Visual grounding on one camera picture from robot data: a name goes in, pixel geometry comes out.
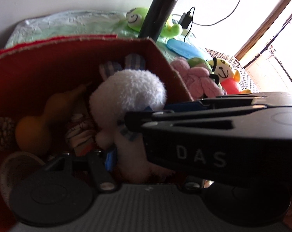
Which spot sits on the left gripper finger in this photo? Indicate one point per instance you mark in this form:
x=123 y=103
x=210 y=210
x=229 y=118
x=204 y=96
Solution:
x=95 y=169

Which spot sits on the yellow tiger plush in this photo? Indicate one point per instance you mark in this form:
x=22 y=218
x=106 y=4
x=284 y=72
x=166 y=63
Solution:
x=228 y=78

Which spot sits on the white plush bunny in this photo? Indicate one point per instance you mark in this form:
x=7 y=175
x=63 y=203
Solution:
x=128 y=90

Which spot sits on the pink plush bear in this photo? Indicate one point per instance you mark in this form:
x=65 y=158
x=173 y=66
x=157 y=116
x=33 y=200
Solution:
x=197 y=80

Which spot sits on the red cardboard box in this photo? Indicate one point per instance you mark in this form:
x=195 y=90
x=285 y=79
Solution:
x=31 y=73

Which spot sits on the green plush with antennae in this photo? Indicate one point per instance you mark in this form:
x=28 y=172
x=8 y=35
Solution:
x=198 y=62

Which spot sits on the brown plush toy in box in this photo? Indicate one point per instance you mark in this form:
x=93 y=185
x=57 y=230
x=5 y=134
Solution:
x=32 y=132

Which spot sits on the blue glasses case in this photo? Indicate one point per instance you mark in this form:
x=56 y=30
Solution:
x=183 y=49

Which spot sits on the cartoon print bed sheet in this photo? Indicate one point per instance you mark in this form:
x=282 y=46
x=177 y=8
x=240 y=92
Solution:
x=69 y=23

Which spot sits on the black power adapter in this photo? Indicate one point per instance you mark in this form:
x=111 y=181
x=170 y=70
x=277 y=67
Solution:
x=185 y=20

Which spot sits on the black thermos bottle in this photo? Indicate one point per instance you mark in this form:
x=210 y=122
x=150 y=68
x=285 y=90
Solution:
x=156 y=18

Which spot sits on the wooden window frame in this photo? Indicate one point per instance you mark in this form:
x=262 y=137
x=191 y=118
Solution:
x=263 y=28

